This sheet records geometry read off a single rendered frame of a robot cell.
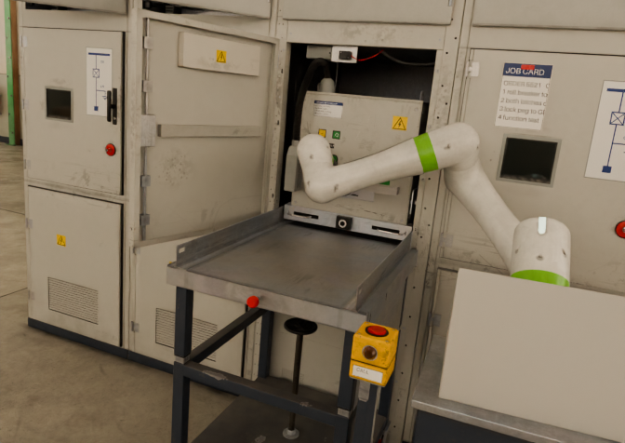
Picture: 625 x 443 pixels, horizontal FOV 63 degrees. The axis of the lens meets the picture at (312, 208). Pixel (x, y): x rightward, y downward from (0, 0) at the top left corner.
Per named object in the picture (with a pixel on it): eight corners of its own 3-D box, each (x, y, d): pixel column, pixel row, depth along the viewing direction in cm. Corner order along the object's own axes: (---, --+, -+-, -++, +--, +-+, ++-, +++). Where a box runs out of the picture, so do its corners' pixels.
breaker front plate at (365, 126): (405, 229, 194) (421, 102, 184) (290, 208, 211) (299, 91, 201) (405, 228, 195) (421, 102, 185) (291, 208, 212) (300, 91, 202)
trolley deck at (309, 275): (365, 335, 129) (367, 314, 128) (166, 283, 151) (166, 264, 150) (416, 264, 191) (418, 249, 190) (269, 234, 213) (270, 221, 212)
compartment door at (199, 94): (122, 243, 169) (125, 8, 153) (257, 219, 218) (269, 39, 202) (134, 248, 165) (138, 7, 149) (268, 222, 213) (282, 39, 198)
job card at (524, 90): (541, 131, 165) (553, 64, 161) (493, 126, 170) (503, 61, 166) (541, 130, 166) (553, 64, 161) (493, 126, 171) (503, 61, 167)
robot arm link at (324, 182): (415, 146, 160) (411, 129, 150) (426, 180, 155) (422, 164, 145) (307, 181, 167) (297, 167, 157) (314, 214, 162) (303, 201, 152)
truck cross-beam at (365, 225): (410, 242, 194) (412, 226, 193) (283, 218, 213) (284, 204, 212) (412, 239, 198) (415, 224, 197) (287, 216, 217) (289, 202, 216)
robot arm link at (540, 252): (566, 312, 123) (568, 244, 132) (571, 285, 111) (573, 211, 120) (509, 305, 128) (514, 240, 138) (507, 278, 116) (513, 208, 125)
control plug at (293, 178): (294, 192, 198) (298, 147, 194) (283, 190, 200) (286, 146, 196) (302, 189, 205) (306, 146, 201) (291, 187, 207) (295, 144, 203)
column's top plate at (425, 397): (614, 383, 129) (615, 376, 128) (651, 476, 96) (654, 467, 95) (432, 340, 144) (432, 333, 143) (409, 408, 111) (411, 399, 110)
